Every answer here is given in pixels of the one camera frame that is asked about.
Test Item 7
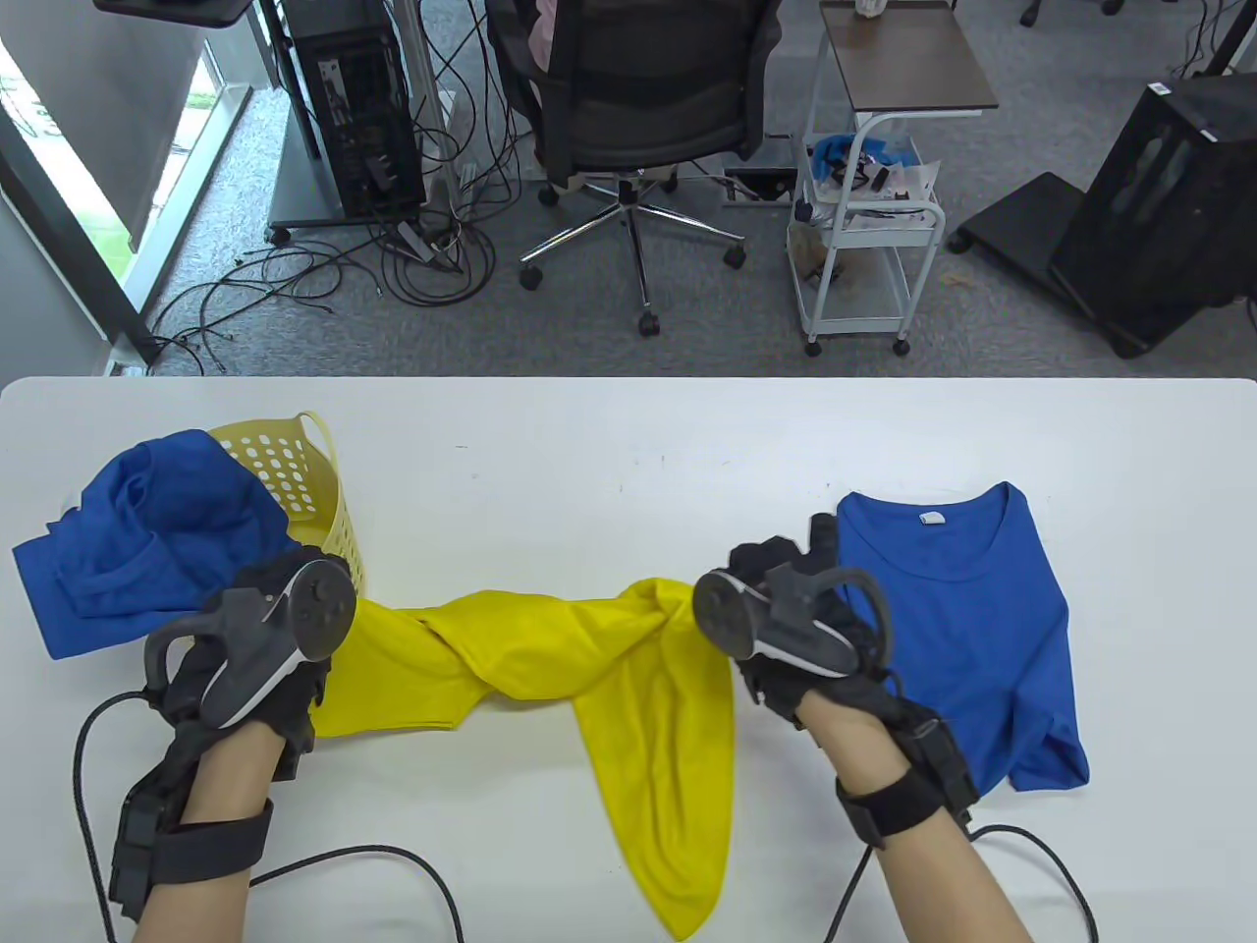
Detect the black chair base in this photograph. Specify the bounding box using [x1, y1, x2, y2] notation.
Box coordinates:
[1019, 0, 1128, 28]

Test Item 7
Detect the black wrist camera strap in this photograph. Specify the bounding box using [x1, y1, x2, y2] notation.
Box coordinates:
[108, 756, 276, 924]
[835, 717, 983, 851]

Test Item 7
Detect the black window frame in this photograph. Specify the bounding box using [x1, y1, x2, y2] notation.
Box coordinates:
[0, 128, 163, 366]

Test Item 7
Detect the black mesh office chair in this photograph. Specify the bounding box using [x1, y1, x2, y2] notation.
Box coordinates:
[486, 0, 787, 340]

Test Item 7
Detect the grey rolling desk base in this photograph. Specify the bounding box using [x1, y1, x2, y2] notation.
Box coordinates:
[267, 98, 433, 247]

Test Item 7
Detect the yellow t-shirt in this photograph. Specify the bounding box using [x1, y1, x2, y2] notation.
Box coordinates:
[312, 578, 738, 942]

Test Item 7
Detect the black wheeled platform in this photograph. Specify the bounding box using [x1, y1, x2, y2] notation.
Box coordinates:
[948, 172, 1091, 296]

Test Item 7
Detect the brown top side table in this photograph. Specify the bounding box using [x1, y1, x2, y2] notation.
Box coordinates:
[805, 0, 1001, 124]

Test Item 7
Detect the white rolling utility cart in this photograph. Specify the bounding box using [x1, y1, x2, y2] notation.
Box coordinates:
[786, 110, 949, 360]

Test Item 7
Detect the blue t-shirt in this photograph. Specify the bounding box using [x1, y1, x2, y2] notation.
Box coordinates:
[12, 429, 302, 661]
[835, 481, 1091, 795]

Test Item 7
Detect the person's left forearm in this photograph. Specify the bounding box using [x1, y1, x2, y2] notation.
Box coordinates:
[128, 722, 278, 943]

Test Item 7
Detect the blue cloth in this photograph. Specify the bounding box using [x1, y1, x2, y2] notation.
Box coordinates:
[810, 136, 919, 183]

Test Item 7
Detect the person's right hand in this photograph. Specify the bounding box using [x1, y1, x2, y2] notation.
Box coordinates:
[727, 511, 949, 752]

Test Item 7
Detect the tangle of black floor cables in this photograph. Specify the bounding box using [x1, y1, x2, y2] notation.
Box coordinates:
[147, 0, 536, 379]

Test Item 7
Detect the clear bag of papers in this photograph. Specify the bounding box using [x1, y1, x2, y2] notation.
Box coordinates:
[845, 157, 942, 232]

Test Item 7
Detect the black desk top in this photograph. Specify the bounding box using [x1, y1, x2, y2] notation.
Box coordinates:
[93, 0, 258, 28]

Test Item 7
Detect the black floor box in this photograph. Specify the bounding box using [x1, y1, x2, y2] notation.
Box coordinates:
[725, 167, 798, 207]

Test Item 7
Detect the grey handheld controller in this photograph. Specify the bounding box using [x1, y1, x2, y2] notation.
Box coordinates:
[145, 555, 357, 730]
[692, 565, 897, 681]

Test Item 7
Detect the black computer tower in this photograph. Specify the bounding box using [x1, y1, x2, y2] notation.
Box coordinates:
[285, 0, 428, 219]

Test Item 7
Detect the person's right forearm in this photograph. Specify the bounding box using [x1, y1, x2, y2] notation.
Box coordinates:
[803, 688, 1034, 943]

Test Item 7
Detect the person's left hand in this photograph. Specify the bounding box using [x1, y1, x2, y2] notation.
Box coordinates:
[147, 545, 340, 787]

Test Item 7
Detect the yellow perforated laundry basket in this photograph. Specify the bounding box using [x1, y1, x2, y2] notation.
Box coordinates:
[206, 411, 366, 595]

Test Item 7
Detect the black stand pole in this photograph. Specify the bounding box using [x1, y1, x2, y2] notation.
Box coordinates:
[1174, 0, 1257, 80]

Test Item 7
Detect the brown bag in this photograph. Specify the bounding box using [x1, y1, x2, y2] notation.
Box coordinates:
[791, 221, 846, 291]

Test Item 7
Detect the black computer case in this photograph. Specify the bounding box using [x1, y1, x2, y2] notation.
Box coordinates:
[1049, 74, 1257, 360]

